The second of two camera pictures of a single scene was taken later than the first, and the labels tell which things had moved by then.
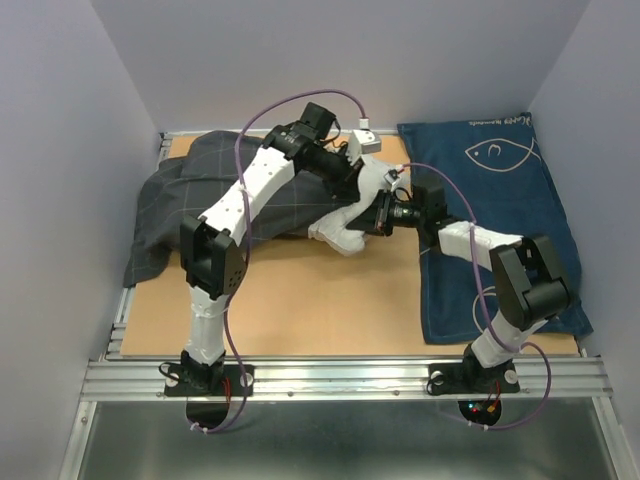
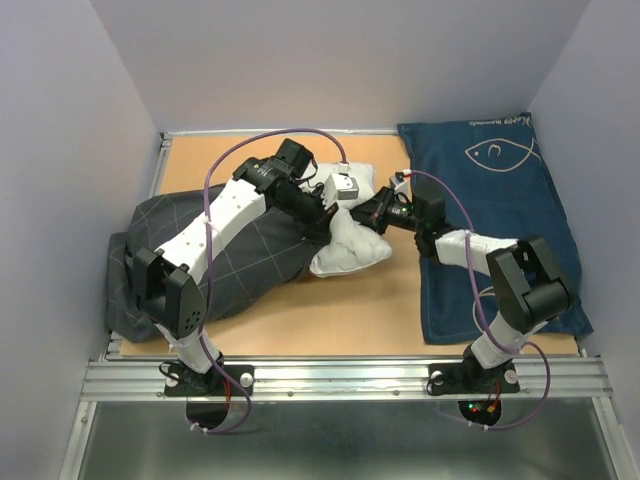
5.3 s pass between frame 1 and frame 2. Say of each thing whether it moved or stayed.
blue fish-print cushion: stayed
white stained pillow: moved
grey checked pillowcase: moved
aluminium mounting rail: stayed
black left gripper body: moved
